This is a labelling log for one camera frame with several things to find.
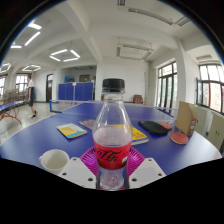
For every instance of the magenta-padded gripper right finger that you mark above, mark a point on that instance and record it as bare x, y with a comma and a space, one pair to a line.
144, 171

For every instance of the red table tennis paddle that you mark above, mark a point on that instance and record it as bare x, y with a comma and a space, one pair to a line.
179, 138
166, 125

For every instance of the grey-brown notebook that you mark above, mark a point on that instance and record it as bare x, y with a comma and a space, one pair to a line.
88, 124

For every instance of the cardboard file holder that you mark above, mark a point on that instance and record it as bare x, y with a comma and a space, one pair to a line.
185, 118

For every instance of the small yellow and blue book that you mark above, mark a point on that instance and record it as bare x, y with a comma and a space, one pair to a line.
71, 130

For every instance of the ceiling strip lights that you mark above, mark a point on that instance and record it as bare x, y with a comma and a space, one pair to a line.
32, 38

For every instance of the dark wooden door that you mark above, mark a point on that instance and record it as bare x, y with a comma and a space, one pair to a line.
49, 88

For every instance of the tall glass door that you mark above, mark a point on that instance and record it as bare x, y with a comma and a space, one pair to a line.
166, 85

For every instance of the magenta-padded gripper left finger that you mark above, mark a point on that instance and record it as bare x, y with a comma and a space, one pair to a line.
78, 171

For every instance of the bookshelf with books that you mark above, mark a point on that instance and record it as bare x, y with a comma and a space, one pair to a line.
10, 95

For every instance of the ceiling air conditioner unit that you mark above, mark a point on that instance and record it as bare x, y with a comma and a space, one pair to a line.
135, 51

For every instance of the clear bottle with red label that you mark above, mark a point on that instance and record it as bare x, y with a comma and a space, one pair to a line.
111, 140

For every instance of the large multi-pane window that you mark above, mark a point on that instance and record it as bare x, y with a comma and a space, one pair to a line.
211, 88

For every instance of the white mug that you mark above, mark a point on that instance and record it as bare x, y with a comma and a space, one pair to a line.
53, 161

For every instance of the blue partition panels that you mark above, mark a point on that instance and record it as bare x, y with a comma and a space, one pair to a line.
75, 91

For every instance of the brown armchair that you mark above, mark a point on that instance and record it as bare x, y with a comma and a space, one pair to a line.
138, 99

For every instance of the white two-door cabinet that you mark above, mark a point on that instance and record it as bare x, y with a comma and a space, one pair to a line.
203, 120
216, 131

